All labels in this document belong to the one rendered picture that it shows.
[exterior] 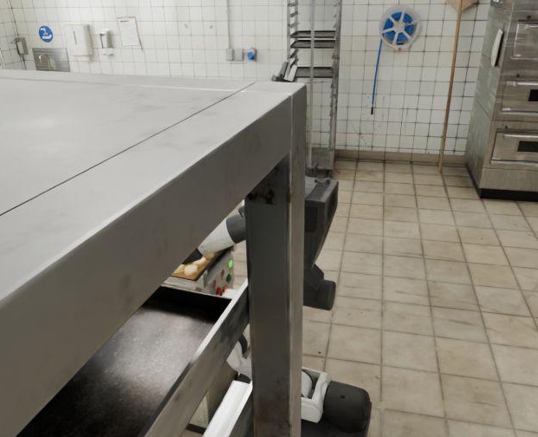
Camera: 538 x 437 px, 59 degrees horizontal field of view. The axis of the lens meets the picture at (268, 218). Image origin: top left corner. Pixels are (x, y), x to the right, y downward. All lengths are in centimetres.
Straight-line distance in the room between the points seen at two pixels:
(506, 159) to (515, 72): 75
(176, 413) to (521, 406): 259
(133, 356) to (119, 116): 15
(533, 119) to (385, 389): 292
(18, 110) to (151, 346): 15
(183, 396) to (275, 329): 9
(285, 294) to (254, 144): 13
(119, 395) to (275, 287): 11
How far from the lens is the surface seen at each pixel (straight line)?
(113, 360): 31
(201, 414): 230
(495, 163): 474
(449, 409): 265
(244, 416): 37
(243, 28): 568
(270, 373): 35
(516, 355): 308
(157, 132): 19
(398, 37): 537
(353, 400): 211
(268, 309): 31
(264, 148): 22
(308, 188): 165
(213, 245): 153
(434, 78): 557
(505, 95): 464
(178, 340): 31
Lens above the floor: 187
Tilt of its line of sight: 26 degrees down
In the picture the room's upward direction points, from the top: 1 degrees counter-clockwise
